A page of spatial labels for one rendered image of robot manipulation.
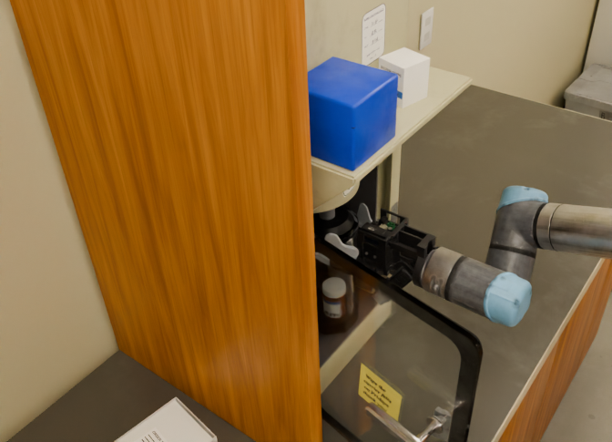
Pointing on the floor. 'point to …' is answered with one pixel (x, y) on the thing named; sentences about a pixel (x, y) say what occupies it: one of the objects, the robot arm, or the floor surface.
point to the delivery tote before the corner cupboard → (591, 93)
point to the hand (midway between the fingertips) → (328, 234)
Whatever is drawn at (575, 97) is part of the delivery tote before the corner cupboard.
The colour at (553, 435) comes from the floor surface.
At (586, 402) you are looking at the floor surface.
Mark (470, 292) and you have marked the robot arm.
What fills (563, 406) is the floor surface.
